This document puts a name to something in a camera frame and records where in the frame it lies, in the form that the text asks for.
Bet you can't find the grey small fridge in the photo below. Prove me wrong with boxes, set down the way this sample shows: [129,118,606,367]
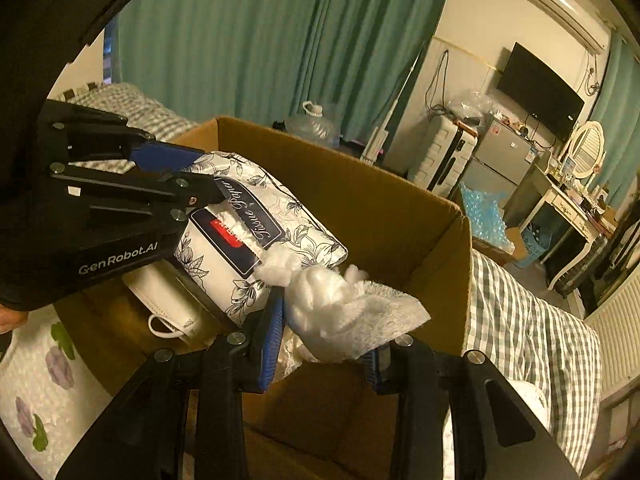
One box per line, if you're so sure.
[462,115,543,211]

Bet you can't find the white oval mirror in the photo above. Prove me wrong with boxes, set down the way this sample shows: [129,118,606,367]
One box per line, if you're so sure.
[567,121,606,181]

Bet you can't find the clear water jug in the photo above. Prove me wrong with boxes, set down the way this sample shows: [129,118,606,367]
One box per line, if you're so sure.
[285,101,343,150]

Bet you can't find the cream tissue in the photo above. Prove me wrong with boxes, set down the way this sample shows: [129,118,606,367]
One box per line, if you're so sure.
[275,332,321,378]

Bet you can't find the white ribbed suitcase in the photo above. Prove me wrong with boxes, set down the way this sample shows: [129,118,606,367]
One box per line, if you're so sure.
[407,115,478,196]

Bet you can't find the white folded cloth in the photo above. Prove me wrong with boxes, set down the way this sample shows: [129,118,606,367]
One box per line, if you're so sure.
[510,380,549,436]

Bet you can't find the dark hanging clothes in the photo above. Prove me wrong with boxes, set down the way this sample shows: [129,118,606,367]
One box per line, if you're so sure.
[580,200,640,311]

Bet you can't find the person's left hand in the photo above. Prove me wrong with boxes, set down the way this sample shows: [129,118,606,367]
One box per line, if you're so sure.
[0,309,27,334]

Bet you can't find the black wall television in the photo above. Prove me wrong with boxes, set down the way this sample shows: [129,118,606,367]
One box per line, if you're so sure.
[496,42,586,143]

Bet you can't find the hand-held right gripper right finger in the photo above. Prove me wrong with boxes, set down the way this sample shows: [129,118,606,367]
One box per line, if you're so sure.
[362,335,581,480]

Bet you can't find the white stick vacuum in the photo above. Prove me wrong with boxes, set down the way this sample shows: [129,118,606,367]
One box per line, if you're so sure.
[361,60,423,163]

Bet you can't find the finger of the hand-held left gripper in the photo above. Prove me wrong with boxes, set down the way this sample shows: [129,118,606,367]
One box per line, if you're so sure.
[40,101,207,172]
[49,160,227,247]

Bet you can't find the white air conditioner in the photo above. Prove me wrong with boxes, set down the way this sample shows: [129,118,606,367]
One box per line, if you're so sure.
[515,0,612,53]

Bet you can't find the floral quilted mat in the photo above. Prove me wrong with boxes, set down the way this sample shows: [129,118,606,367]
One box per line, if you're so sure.
[0,305,131,480]

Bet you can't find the blue laundry basket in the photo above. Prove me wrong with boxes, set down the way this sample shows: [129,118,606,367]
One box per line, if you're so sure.
[520,225,551,267]

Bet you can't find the black wall cable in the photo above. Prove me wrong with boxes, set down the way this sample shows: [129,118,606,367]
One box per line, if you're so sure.
[425,50,451,117]

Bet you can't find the white dressing table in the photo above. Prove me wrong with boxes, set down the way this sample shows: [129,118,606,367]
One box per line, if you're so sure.
[520,160,618,291]

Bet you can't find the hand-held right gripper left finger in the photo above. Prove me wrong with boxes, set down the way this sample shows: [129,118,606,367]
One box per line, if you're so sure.
[55,295,288,480]

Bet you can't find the wide green curtain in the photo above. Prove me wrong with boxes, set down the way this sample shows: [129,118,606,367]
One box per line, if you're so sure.
[117,0,458,156]

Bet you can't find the clear plastic bag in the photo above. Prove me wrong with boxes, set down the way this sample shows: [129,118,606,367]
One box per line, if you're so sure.
[445,90,501,126]

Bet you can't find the small brown cardboard box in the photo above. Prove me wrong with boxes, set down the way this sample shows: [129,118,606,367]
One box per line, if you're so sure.
[505,227,531,261]

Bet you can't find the floral printed tissue pack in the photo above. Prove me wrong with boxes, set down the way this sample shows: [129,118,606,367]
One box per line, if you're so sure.
[172,150,349,331]

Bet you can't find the white fluffy cloth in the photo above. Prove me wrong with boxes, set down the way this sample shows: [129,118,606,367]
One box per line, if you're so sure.
[255,250,432,363]

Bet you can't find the narrow green curtain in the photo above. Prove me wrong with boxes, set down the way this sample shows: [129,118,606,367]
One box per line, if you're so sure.
[590,30,640,126]

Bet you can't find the white face mask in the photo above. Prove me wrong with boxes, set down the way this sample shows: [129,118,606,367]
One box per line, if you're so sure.
[122,257,236,348]

